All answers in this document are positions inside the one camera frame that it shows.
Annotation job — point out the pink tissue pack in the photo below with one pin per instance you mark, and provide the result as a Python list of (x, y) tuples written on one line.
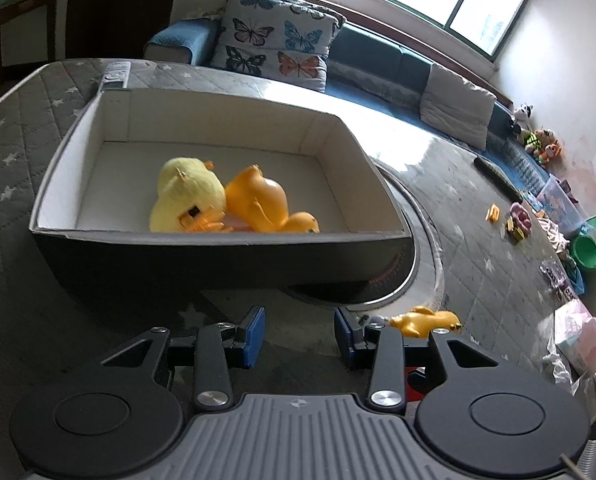
[(583, 332)]

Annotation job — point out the silver remote control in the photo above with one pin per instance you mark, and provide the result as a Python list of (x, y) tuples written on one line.
[(116, 73)]

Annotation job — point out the yellow plush duck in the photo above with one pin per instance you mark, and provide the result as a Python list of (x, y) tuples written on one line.
[(187, 190)]

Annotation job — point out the small butterfly print pillow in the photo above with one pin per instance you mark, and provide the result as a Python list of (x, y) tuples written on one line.
[(298, 7)]

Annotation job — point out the white cushion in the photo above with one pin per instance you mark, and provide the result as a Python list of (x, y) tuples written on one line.
[(458, 105)]

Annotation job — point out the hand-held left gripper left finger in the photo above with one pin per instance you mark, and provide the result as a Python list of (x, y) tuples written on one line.
[(252, 335)]

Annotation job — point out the orange tiger plush toy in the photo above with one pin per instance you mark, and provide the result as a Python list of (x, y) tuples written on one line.
[(548, 147)]

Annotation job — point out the pink toy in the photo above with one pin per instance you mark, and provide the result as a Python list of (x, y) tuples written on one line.
[(520, 216)]

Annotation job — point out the green plastic bowl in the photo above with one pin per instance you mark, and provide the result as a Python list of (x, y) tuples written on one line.
[(587, 252)]

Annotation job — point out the red ball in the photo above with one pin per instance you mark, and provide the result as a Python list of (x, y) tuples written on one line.
[(418, 385)]

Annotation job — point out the black remote control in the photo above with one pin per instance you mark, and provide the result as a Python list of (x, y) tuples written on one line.
[(495, 176)]

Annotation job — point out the blue sofa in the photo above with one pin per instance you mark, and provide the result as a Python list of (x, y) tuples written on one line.
[(378, 60)]

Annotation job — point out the grey cardboard box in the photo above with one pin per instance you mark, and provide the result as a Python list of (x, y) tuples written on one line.
[(177, 265)]

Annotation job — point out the clear plastic storage box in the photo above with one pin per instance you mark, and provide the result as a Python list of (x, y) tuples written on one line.
[(560, 207)]

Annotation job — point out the dark wooden door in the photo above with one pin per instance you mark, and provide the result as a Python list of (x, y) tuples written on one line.
[(122, 10)]

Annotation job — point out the large butterfly print pillow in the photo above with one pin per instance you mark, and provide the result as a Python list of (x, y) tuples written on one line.
[(273, 40)]

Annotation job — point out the black and white plush toy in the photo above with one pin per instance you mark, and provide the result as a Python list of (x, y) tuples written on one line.
[(522, 116)]

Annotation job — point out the beige striped cloth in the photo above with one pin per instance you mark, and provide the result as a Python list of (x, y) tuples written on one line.
[(555, 235)]

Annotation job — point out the grey star quilted table cover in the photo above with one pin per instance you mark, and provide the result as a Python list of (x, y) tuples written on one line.
[(12, 160)]

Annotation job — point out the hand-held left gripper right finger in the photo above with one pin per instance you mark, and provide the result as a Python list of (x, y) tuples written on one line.
[(345, 337)]

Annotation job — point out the crumpled white tissue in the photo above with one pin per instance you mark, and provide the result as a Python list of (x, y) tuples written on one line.
[(560, 370)]

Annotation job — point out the large orange rubber duck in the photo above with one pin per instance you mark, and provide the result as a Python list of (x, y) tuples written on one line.
[(258, 197)]

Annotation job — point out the dark plastic packet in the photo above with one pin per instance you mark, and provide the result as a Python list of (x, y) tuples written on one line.
[(558, 280)]

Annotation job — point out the small orange duck toy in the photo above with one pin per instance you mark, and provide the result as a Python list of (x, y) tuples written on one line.
[(420, 321)]

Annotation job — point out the dark wooden side cabinet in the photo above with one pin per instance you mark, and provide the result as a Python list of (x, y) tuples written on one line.
[(17, 35)]

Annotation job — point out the small yellow toy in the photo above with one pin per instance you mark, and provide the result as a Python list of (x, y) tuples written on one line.
[(493, 213)]

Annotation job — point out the yellow toy car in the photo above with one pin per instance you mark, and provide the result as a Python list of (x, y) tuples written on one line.
[(514, 232)]

